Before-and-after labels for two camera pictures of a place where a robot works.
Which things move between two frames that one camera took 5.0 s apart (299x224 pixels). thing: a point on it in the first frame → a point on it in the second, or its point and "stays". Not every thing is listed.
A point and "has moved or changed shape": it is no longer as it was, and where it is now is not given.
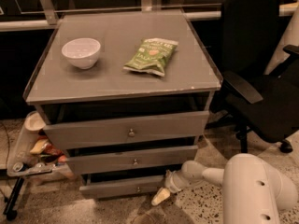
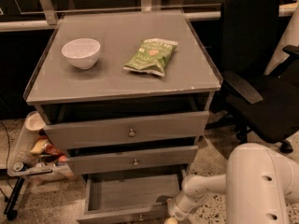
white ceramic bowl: (82, 52) stays
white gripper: (173, 181) → (175, 206)
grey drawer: (102, 133) stays
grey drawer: (133, 161) stays
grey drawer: (136, 187) has moved or changed shape
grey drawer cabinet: (127, 94) stays
